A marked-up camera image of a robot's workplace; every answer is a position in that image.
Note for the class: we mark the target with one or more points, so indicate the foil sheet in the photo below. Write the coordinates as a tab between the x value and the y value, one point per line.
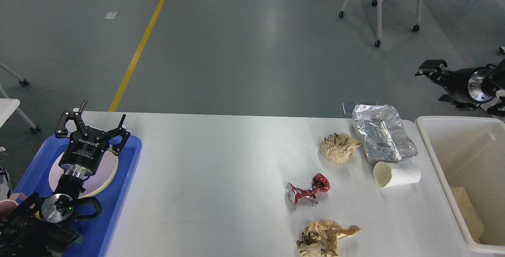
380	129

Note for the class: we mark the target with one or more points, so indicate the pink ribbed mug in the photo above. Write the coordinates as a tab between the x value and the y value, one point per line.
8	205

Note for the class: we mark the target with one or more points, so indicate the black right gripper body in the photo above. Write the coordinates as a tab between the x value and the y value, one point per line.
471	85

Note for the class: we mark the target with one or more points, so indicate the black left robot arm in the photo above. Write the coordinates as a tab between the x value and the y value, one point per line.
45	226

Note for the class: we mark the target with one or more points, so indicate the yellow plate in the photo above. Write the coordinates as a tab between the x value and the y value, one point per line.
102	178

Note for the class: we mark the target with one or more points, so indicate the white side table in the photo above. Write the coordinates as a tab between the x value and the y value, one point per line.
8	105

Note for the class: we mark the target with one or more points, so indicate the blue plastic tray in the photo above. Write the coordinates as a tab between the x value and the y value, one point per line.
97	232

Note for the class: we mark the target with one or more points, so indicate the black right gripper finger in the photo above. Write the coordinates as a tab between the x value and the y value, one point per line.
457	104
433	70

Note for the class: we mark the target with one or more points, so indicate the brown paper back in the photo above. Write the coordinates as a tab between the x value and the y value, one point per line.
338	148

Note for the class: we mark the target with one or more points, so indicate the brown paper front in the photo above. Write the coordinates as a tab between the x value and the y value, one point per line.
321	239

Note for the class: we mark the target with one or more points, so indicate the brown paper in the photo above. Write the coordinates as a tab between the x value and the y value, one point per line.
338	148
321	239

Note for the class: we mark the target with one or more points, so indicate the brown paper bag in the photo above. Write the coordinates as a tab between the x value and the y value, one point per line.
470	216

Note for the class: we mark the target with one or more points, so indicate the white paper cup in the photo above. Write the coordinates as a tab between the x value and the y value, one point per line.
389	174

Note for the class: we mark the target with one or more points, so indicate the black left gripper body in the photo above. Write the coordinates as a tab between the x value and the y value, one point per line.
83	154

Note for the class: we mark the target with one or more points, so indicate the white plastic bin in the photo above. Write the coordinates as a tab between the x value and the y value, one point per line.
469	152

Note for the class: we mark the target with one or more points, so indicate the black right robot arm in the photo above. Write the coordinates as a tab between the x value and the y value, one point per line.
497	79

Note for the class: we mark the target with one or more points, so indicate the crushed red can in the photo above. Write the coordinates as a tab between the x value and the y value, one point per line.
319	184

